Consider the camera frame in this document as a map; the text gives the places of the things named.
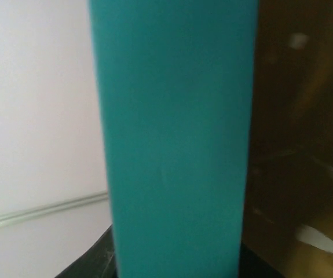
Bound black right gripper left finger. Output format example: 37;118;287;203
56;226;118;278

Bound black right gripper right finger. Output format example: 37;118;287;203
239;243;284;278

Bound turquoise picture frame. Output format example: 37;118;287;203
89;1;258;277

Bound aluminium corner post left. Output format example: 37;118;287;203
0;192;108;228

